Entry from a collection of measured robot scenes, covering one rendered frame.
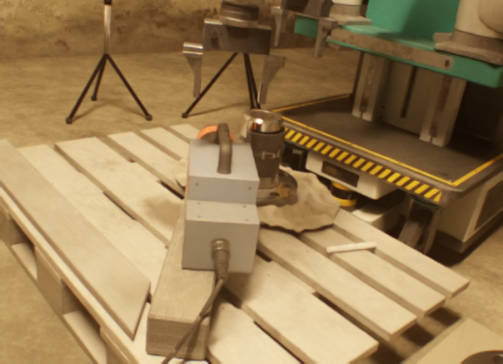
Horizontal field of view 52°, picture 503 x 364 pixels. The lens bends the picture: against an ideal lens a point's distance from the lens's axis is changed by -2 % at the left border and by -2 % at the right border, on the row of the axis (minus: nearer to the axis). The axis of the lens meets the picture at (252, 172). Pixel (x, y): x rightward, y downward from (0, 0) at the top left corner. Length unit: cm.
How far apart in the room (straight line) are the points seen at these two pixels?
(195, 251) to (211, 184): 13
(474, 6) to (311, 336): 90
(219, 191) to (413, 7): 93
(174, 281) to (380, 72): 108
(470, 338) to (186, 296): 76
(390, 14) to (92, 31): 239
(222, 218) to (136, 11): 296
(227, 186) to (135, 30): 290
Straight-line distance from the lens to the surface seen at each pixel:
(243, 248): 101
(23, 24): 353
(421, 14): 170
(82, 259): 118
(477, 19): 147
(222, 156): 104
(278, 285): 118
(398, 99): 183
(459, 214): 169
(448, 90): 171
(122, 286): 110
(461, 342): 142
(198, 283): 100
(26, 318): 130
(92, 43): 373
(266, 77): 107
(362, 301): 120
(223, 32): 103
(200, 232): 99
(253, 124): 142
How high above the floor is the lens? 82
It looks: 23 degrees down
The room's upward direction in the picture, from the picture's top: 8 degrees clockwise
